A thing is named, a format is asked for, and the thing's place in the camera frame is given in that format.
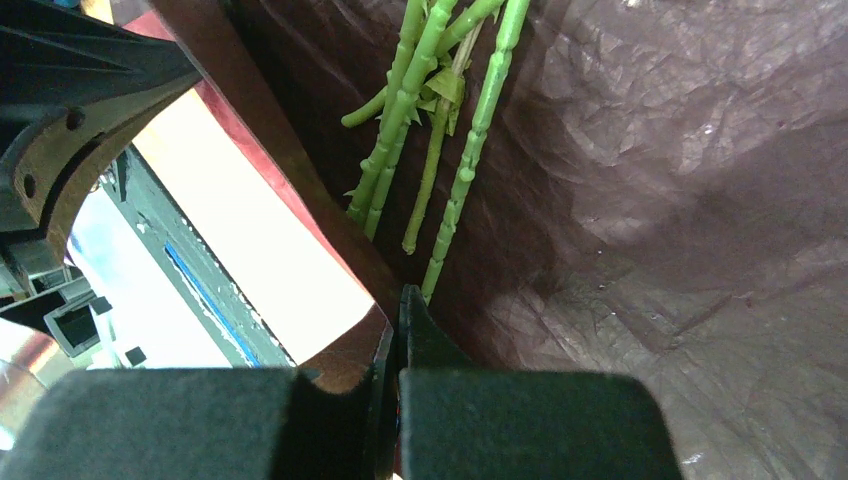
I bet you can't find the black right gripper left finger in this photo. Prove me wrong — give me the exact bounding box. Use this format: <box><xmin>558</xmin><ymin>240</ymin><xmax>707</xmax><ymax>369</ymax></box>
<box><xmin>1</xmin><ymin>330</ymin><xmax>397</xmax><ymax>479</ymax></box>

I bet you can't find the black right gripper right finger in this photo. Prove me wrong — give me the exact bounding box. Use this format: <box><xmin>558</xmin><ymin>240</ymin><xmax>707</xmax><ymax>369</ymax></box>
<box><xmin>398</xmin><ymin>285</ymin><xmax>682</xmax><ymax>479</ymax></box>

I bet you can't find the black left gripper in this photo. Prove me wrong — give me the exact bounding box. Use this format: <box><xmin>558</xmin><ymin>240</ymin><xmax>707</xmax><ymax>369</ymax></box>
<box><xmin>1</xmin><ymin>1</ymin><xmax>200</xmax><ymax>265</ymax></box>

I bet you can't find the dark red wrapping paper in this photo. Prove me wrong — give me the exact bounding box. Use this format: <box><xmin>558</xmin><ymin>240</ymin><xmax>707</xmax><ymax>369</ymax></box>
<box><xmin>122</xmin><ymin>0</ymin><xmax>848</xmax><ymax>480</ymax></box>

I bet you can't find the pink fake flower bouquet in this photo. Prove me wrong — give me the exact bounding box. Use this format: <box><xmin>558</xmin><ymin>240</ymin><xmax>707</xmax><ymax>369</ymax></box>
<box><xmin>341</xmin><ymin>1</ymin><xmax>530</xmax><ymax>303</ymax></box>

